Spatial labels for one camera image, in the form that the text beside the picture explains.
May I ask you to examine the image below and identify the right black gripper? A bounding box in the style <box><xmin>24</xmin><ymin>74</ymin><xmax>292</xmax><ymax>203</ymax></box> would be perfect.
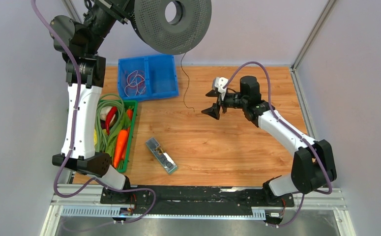
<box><xmin>202</xmin><ymin>88</ymin><xmax>248</xmax><ymax>119</ymax></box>

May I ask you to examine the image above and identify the black thin cable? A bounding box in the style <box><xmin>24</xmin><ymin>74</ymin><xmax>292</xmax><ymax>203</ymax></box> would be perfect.
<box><xmin>180</xmin><ymin>52</ymin><xmax>196</xmax><ymax>113</ymax></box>

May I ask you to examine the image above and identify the dark grey cable spool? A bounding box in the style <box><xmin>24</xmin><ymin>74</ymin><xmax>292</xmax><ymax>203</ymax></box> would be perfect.
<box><xmin>131</xmin><ymin>0</ymin><xmax>212</xmax><ymax>55</ymax></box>

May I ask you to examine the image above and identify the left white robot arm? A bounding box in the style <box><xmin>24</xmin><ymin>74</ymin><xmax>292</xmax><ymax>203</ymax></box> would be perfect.
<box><xmin>48</xmin><ymin>0</ymin><xmax>134</xmax><ymax>204</ymax></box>

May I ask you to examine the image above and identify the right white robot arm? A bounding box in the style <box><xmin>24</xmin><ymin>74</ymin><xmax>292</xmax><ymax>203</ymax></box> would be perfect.
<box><xmin>202</xmin><ymin>76</ymin><xmax>337</xmax><ymax>206</ymax></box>

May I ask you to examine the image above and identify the blue divided plastic bin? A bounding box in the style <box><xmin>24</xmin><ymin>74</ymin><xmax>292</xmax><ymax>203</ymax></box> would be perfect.
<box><xmin>117</xmin><ymin>54</ymin><xmax>179</xmax><ymax>101</ymax></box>

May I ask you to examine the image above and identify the grey circuit board strip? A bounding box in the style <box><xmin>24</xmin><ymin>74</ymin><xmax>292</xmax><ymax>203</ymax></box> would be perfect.
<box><xmin>146</xmin><ymin>137</ymin><xmax>177</xmax><ymax>175</ymax></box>

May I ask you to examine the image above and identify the orange toy carrot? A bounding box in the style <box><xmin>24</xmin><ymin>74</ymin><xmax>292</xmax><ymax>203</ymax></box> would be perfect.
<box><xmin>113</xmin><ymin>128</ymin><xmax>130</xmax><ymax>168</ymax></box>

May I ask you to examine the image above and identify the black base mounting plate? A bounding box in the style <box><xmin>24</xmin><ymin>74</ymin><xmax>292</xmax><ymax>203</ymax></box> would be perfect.
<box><xmin>100</xmin><ymin>185</ymin><xmax>294</xmax><ymax>216</ymax></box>

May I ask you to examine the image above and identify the red toy chili pepper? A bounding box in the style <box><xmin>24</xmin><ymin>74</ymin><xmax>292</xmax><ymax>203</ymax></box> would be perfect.
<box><xmin>105</xmin><ymin>107</ymin><xmax>117</xmax><ymax>135</ymax></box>

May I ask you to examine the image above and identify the white toy mushroom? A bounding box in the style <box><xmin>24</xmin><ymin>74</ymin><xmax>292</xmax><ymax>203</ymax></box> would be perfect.
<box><xmin>99</xmin><ymin>106</ymin><xmax>117</xmax><ymax>129</ymax></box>

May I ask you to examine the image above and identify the green vegetable crate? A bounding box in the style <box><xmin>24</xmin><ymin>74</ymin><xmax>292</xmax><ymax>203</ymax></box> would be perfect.
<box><xmin>92</xmin><ymin>99</ymin><xmax>139</xmax><ymax>173</ymax></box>

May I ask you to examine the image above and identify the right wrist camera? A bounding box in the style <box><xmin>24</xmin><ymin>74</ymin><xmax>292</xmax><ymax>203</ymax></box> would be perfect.
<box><xmin>212</xmin><ymin>77</ymin><xmax>229</xmax><ymax>100</ymax></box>

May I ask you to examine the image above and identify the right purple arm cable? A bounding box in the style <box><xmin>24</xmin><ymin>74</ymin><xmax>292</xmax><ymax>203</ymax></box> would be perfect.
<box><xmin>224</xmin><ymin>61</ymin><xmax>333</xmax><ymax>229</ymax></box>

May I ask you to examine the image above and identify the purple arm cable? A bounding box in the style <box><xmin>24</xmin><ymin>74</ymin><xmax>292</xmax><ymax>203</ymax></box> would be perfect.
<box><xmin>30</xmin><ymin>0</ymin><xmax>157</xmax><ymax>225</ymax></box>
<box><xmin>224</xmin><ymin>61</ymin><xmax>333</xmax><ymax>229</ymax></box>

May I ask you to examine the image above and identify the white thin cable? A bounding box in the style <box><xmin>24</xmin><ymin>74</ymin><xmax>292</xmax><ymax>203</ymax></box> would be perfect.
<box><xmin>125</xmin><ymin>70</ymin><xmax>147</xmax><ymax>97</ymax></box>

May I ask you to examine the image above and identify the red thin cable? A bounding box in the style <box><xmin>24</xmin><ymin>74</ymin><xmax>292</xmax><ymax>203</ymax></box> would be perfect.
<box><xmin>124</xmin><ymin>70</ymin><xmax>147</xmax><ymax>98</ymax></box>

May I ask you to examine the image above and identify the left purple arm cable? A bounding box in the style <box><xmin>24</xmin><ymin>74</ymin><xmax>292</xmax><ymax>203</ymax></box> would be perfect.
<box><xmin>30</xmin><ymin>0</ymin><xmax>157</xmax><ymax>225</ymax></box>

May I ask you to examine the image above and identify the aluminium frame rail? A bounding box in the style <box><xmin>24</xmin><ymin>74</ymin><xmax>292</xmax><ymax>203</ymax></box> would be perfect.
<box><xmin>41</xmin><ymin>185</ymin><xmax>355</xmax><ymax>236</ymax></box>

